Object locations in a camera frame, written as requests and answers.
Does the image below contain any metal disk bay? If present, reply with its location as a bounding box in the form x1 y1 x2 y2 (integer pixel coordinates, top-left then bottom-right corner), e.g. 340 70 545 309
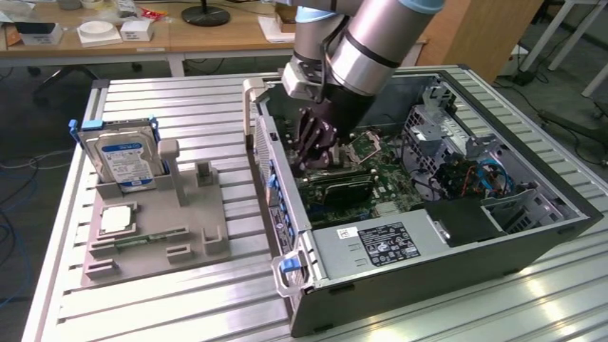
480 188 569 235

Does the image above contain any black round lamp base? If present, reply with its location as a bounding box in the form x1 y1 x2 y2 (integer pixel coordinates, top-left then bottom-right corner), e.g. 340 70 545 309
180 5 232 28

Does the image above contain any white table frame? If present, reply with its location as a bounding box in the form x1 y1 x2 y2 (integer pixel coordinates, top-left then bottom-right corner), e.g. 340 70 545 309
520 0 608 97

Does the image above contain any silver metal drive cage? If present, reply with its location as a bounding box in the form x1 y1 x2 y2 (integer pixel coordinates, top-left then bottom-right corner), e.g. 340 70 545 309
402 83 497 179

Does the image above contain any open black PC case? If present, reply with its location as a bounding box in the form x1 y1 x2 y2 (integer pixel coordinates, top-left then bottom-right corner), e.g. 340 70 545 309
240 69 604 338

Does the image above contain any black installed RAM stick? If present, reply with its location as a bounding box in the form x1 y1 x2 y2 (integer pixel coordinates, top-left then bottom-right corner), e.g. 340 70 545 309
305 170 374 186

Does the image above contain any silver CPU chip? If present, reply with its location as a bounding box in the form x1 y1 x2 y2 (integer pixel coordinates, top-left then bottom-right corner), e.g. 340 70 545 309
100 205 133 234

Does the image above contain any red wire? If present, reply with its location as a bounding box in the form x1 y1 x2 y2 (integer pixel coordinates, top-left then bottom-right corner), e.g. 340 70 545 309
460 163 502 197

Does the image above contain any black camera cable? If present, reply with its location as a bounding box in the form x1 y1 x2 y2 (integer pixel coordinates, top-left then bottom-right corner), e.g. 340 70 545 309
318 21 350 104

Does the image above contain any CPU socket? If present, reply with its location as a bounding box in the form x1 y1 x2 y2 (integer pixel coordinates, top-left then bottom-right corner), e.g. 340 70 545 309
332 142 361 169

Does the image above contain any red packet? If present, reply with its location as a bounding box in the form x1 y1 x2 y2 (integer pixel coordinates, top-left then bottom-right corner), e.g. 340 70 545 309
140 7 170 22

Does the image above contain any grey plastic parts rack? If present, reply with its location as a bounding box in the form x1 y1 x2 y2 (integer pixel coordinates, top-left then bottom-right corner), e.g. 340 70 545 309
80 138 233 288

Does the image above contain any green RAM stick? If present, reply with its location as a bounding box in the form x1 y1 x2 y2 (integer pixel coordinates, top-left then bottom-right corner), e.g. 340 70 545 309
113 229 180 249

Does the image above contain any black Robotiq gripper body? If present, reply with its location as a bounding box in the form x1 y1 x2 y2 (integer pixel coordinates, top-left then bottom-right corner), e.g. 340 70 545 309
312 83 380 139

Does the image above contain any white box with black top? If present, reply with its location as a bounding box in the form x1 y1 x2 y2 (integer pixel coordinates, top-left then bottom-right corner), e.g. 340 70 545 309
13 21 65 46

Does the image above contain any grey power supply unit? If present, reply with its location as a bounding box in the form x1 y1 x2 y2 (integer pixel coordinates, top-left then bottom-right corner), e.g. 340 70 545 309
310 212 450 281

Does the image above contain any white paper stack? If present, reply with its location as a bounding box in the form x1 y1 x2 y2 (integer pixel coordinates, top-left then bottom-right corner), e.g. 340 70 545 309
258 16 296 43

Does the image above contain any wooden desk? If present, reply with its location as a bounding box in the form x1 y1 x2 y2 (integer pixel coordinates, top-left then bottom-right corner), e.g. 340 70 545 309
0 0 428 68

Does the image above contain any blue wire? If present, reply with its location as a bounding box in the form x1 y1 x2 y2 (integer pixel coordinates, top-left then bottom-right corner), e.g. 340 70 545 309
477 160 517 196

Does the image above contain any white round dish block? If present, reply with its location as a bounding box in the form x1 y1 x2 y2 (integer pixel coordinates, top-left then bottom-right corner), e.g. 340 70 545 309
74 20 124 48

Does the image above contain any wooden cabinet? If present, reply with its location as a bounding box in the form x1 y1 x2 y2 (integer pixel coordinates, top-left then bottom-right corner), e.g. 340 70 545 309
417 0 545 83

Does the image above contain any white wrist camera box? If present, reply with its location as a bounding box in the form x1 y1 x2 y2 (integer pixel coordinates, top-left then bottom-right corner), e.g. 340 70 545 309
280 58 329 103

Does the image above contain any blue floor cable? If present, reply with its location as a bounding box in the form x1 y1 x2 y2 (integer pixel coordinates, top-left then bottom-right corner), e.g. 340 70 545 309
0 170 38 307

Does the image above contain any small white labelled box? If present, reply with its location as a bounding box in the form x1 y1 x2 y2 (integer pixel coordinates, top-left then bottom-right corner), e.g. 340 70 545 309
117 19 156 42

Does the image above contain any brown cardboard box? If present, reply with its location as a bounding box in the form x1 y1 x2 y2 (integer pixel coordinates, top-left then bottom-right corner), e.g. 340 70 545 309
274 0 298 33

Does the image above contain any metal socket cover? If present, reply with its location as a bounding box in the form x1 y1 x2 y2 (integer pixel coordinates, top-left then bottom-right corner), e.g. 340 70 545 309
348 130 384 160

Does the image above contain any hard disk in blue carrier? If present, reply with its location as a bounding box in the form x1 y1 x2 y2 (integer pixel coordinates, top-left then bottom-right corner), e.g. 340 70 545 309
68 115 165 195

